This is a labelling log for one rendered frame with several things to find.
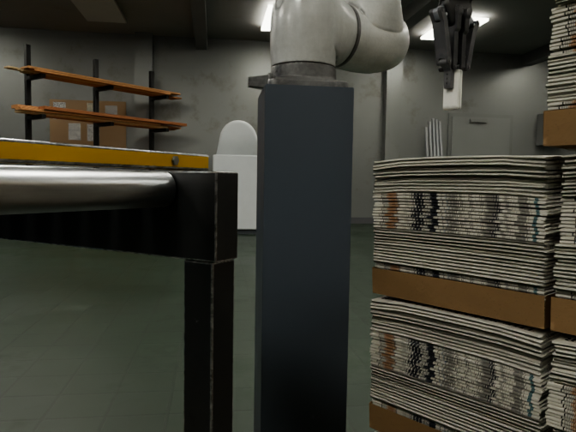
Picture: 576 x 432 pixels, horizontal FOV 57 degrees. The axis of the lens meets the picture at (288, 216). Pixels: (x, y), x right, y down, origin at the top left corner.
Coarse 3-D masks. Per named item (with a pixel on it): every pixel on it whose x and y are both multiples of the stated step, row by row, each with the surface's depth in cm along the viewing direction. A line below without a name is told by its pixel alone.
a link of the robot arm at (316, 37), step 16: (288, 0) 120; (304, 0) 119; (320, 0) 120; (336, 0) 123; (272, 16) 125; (288, 16) 120; (304, 16) 119; (320, 16) 120; (336, 16) 122; (352, 16) 126; (272, 32) 124; (288, 32) 120; (304, 32) 119; (320, 32) 120; (336, 32) 123; (352, 32) 126; (272, 48) 124; (288, 48) 120; (304, 48) 120; (320, 48) 120; (336, 48) 124; (352, 48) 128; (272, 64) 125; (336, 64) 131
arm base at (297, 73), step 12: (276, 72) 123; (288, 72) 121; (300, 72) 120; (312, 72) 120; (324, 72) 121; (252, 84) 125; (264, 84) 125; (288, 84) 119; (300, 84) 119; (312, 84) 120; (324, 84) 120; (336, 84) 120
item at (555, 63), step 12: (564, 0) 64; (552, 12) 65; (564, 12) 65; (564, 24) 64; (552, 36) 66; (564, 36) 65; (552, 48) 65; (564, 48) 65; (552, 60) 66; (564, 60) 65; (552, 72) 66; (564, 72) 65; (552, 84) 66; (564, 84) 65; (552, 96) 66; (564, 96) 65; (552, 108) 66; (564, 108) 65
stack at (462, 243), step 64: (384, 192) 87; (448, 192) 78; (512, 192) 70; (384, 256) 87; (448, 256) 78; (512, 256) 71; (384, 320) 88; (448, 320) 78; (384, 384) 88; (448, 384) 79; (512, 384) 71
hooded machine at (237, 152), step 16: (224, 128) 781; (240, 128) 781; (224, 144) 781; (240, 144) 782; (256, 144) 784; (224, 160) 778; (240, 160) 779; (256, 160) 781; (240, 176) 781; (256, 176) 782; (240, 192) 782; (240, 208) 784; (240, 224) 785
